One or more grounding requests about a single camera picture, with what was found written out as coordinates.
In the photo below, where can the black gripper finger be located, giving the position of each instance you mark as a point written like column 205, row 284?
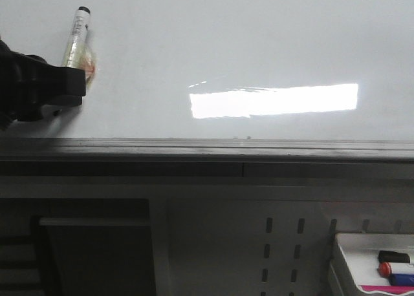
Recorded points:
column 42, row 88

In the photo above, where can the white black whiteboard marker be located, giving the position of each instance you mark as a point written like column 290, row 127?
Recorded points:
column 78, row 54

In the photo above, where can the white whiteboard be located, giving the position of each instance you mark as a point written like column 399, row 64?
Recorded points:
column 221, row 69

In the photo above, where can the dark storage bin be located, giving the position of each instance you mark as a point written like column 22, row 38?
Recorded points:
column 94, row 256

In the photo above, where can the white perforated metal panel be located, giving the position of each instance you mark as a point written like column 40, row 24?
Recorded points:
column 259, row 247

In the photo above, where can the white storage tray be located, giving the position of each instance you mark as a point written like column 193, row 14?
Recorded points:
column 355, row 261

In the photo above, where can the black marker in tray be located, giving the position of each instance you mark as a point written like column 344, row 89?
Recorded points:
column 393, row 256

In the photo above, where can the red capped marker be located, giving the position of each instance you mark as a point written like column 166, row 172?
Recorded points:
column 386, row 269

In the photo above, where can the pink white eraser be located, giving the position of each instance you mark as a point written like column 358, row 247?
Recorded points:
column 397, row 290

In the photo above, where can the blue marker in tray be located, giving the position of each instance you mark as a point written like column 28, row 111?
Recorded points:
column 399, row 279

